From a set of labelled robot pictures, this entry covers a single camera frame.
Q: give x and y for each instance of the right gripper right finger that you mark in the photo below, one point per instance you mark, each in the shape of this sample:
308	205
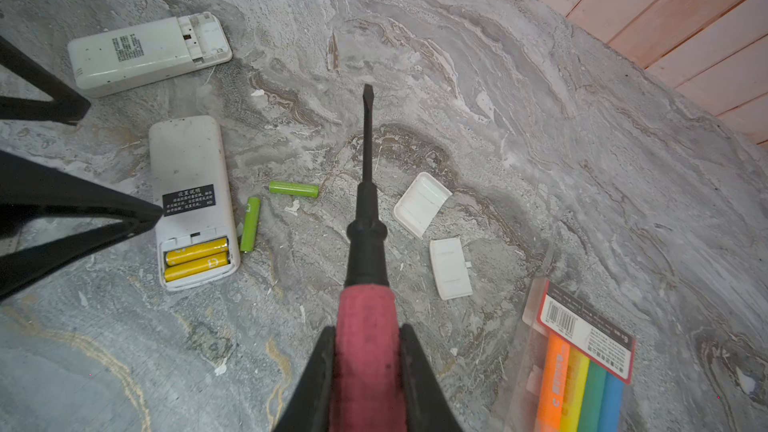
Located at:
426	406

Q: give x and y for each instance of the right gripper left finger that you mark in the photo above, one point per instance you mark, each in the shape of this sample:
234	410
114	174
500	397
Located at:
309	407

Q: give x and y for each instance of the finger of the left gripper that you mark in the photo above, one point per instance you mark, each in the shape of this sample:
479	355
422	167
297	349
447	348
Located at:
65	105
31	191

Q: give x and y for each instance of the red handled screwdriver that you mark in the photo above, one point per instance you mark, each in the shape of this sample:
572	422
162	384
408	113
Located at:
367	392

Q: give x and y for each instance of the small white plastic piece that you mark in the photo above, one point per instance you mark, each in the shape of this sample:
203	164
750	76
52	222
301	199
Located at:
449	268

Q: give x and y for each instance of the yellow battery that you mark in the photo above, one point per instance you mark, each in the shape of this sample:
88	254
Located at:
196	266
196	251

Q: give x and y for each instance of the green battery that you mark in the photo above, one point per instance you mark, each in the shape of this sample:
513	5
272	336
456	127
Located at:
250	225
294	189

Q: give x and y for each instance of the white battery cover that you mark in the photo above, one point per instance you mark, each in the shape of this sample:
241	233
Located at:
420	204

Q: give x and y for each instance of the colored highlighter pack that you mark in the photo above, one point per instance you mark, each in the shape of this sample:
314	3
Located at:
569	366

